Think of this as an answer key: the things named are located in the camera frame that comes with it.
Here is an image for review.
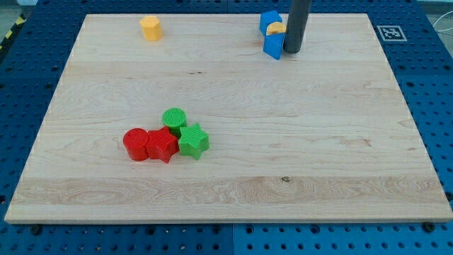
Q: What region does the yellow hexagon block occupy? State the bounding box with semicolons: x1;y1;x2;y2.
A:
139;16;163;41

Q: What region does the green star block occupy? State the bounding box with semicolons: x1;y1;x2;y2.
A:
178;123;210;160

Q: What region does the green cylinder block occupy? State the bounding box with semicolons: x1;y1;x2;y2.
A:
162;108;187;138

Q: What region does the red star block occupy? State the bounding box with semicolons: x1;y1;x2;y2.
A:
146;126;179;163

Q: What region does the wooden board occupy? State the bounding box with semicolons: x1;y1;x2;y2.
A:
5;13;452;224

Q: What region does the red cylinder block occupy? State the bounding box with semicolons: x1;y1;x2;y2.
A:
123;128;149;161

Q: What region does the blue triangle block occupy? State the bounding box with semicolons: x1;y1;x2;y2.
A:
263;33;285;60

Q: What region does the yellow half-round block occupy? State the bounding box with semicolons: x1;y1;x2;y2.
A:
265;21;286;35

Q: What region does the blue cube block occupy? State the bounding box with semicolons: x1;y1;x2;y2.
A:
259;11;282;36

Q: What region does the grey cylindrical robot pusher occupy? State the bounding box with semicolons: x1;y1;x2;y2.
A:
283;0;312;54

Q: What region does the white fiducial marker tag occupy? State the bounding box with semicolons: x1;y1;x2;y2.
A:
377;25;407;42

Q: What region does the white cable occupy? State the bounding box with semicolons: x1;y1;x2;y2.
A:
432;10;453;36

